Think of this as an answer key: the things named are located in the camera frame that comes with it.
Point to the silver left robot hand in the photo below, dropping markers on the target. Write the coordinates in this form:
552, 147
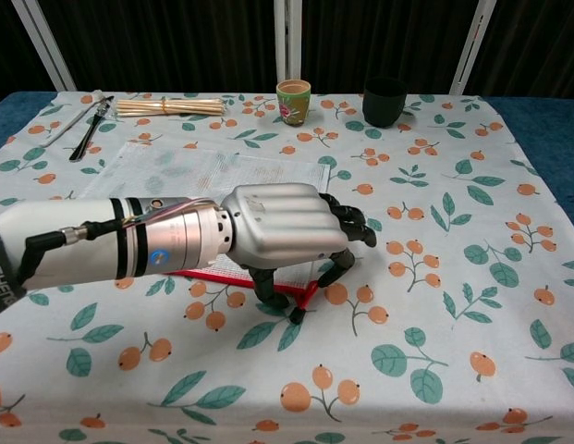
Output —
282, 226

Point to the white mesh zipper pouch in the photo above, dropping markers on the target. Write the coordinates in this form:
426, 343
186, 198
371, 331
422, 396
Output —
212, 168

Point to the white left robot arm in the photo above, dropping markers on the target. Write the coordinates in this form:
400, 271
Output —
74, 240

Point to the green floral cup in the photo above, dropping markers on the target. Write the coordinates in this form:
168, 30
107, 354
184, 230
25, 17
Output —
293, 104

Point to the floral orange fruit tablecloth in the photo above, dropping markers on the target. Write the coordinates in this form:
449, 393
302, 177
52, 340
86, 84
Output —
286, 370

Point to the black cup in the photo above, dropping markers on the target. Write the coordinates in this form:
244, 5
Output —
383, 104

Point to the bundle of wooden sticks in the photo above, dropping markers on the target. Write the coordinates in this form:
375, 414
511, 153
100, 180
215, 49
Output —
175, 107

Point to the black pen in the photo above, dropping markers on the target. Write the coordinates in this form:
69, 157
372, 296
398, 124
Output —
89, 134

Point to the black pleated curtain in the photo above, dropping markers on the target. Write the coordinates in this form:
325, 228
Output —
9, 55
536, 46
383, 37
166, 41

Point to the white frame post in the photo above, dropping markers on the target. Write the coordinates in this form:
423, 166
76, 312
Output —
286, 41
471, 46
44, 41

